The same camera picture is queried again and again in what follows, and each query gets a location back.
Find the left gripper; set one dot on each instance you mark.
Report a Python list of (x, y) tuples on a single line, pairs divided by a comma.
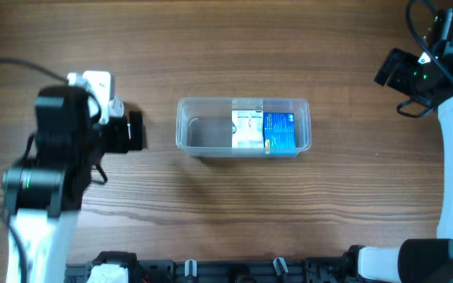
[(133, 130)]

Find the white plaster box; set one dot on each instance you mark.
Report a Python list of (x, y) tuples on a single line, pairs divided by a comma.
[(247, 129)]

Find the blue lozenge box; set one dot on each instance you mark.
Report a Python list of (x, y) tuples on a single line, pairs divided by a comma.
[(279, 133)]

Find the green balm box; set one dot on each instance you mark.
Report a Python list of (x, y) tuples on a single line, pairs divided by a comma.
[(136, 131)]

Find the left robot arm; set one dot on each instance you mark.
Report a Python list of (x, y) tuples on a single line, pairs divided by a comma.
[(43, 193)]

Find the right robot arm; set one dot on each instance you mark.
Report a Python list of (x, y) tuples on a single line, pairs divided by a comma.
[(423, 260)]

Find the white spray bottle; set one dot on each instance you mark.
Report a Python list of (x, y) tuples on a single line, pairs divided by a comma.
[(116, 107)]

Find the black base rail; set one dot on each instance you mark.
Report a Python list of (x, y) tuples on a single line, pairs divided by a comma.
[(327, 269)]

